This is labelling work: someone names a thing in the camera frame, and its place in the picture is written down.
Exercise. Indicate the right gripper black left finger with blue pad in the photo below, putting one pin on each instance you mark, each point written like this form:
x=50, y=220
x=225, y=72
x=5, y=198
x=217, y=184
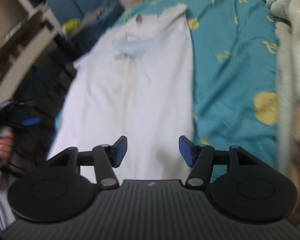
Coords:
x=67, y=184

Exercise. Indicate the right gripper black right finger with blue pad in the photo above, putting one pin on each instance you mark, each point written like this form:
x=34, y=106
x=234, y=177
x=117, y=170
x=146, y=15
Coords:
x=237, y=183

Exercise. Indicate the white t-shirt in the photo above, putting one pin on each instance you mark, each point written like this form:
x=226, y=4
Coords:
x=135, y=82

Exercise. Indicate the person's left hand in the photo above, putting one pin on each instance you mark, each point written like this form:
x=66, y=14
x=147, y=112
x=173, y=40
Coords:
x=6, y=144

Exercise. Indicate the yellow green plush toy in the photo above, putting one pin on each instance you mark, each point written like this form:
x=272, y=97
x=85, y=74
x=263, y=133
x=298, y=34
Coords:
x=70, y=25

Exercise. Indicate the grey cloth on cushion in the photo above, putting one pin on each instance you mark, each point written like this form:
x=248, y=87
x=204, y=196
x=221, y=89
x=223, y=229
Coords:
x=93, y=15

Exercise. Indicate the teal bed sheet yellow print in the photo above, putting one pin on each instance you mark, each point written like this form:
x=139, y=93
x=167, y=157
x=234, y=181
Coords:
x=235, y=47

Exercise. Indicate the cream fleece blanket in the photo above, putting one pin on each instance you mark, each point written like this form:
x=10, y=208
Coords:
x=287, y=29

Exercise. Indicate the white curved bed rail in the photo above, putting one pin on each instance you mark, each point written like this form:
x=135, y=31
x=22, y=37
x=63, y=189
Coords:
x=21, y=48

